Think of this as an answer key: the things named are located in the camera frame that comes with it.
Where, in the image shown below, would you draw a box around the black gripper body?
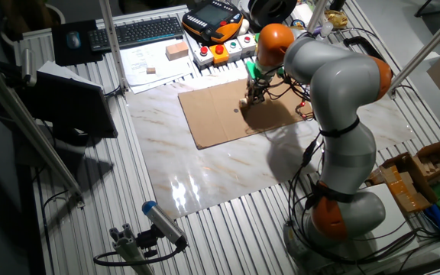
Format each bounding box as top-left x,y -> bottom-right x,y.
248,78 -> 268,95

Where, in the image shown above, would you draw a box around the large wooden block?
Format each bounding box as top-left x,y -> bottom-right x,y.
165,40 -> 189,61

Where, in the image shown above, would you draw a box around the white box small red button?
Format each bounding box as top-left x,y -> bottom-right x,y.
237,33 -> 257,57

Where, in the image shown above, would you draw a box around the white box green button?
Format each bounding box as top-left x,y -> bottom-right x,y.
223,38 -> 243,62

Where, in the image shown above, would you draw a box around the brown cardboard sheet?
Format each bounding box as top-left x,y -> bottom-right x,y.
177,78 -> 316,150

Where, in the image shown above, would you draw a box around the orange box red button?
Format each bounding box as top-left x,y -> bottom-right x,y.
209,44 -> 230,65

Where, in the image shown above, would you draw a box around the white box red emergency button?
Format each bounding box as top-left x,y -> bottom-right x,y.
192,45 -> 215,69

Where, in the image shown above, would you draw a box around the black round spool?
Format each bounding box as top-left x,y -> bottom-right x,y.
248,0 -> 299,28

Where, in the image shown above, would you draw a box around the black orange teach pendant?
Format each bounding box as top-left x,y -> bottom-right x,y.
181,0 -> 244,44

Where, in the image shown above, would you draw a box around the white carton box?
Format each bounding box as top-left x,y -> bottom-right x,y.
292,3 -> 315,24

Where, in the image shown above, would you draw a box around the white marble pattern mat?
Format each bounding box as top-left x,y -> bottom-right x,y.
125,41 -> 418,221

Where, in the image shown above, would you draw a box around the small white bottle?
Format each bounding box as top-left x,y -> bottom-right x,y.
318,21 -> 335,39

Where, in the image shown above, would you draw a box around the silver upright pole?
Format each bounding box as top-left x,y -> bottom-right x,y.
306,0 -> 328,35

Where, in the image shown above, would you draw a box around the gold foil bag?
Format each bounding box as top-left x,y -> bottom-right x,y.
325,9 -> 349,30

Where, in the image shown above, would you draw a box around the printed paper stack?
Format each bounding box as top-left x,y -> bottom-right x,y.
119,37 -> 196,95

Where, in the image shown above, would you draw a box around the black keyboard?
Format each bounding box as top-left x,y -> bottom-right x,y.
87,16 -> 185,53

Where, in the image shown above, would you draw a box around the flattened taped cardboard pieces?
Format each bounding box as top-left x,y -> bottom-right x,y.
364,164 -> 433,214

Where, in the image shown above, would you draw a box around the slanted silver pole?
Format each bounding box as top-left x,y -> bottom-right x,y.
386,2 -> 440,96

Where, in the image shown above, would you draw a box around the black monitor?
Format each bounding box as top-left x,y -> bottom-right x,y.
21,70 -> 118,154

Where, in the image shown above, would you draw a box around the open cardboard box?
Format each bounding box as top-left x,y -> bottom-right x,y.
380,137 -> 440,203

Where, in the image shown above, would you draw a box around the grey computer mouse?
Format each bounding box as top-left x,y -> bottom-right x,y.
66,30 -> 83,50

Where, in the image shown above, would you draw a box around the black mouse pad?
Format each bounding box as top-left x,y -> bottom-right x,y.
50,18 -> 105,67

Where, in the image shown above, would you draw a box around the white paper sheet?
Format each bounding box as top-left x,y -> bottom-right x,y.
36,60 -> 102,91

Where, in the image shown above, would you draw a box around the short aluminium profile stand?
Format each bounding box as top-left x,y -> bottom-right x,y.
108,223 -> 156,275

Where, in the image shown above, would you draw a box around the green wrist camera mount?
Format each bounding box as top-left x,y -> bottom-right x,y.
245,60 -> 282,79

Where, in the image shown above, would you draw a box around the black handle bar clamp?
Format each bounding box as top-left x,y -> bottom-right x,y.
336,29 -> 396,84

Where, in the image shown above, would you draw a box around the upright aluminium profile post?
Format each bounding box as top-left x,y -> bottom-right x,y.
98,0 -> 128,94

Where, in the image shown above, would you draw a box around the silver camera blue cap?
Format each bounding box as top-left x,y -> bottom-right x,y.
141,200 -> 189,249

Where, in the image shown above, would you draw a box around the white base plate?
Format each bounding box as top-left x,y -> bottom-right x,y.
357,183 -> 420,253

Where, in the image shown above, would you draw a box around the black camera cable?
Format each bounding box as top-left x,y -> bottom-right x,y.
92,244 -> 189,267

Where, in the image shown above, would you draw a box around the slanted aluminium frame beam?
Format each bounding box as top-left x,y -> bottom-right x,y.
0,53 -> 86,209

